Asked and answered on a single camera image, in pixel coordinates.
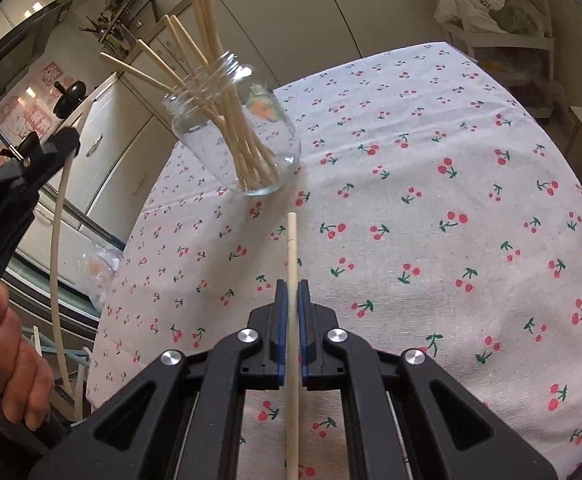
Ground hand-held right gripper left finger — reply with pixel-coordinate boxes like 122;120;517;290
28;280;289;480

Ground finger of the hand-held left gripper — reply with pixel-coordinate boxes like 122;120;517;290
1;127;82;197

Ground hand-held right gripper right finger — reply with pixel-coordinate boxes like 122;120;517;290
297;280;557;480

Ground wooden chopstick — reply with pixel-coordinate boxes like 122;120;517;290
283;211;302;480

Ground bunch of wooden chopsticks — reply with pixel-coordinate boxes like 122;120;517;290
100;0;282;193

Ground clear glass jar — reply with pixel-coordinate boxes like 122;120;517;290
163;50;303;197

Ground person's left hand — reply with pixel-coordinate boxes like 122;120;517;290
0;280;56;431

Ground white curved tube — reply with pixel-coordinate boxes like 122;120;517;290
51;100;94;423

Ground black range hood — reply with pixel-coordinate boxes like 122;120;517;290
0;0;69;123

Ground crumpled clear plastic bag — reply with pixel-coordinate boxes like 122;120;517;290
78;247;122;311

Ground countertop utensil clutter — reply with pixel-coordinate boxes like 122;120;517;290
83;0;152;51

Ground cherry print tablecloth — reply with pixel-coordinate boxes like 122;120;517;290
86;41;582;480

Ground white base cabinets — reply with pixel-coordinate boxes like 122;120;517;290
16;0;477;281

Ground white trolley shelf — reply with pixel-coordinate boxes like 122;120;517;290
441;0;557;121

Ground bag of green vegetables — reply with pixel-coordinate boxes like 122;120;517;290
491;2;547;36

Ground blue handled brush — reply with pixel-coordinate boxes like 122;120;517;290
0;119;26;162

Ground pink wall sticker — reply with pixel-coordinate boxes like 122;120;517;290
0;60;72;171

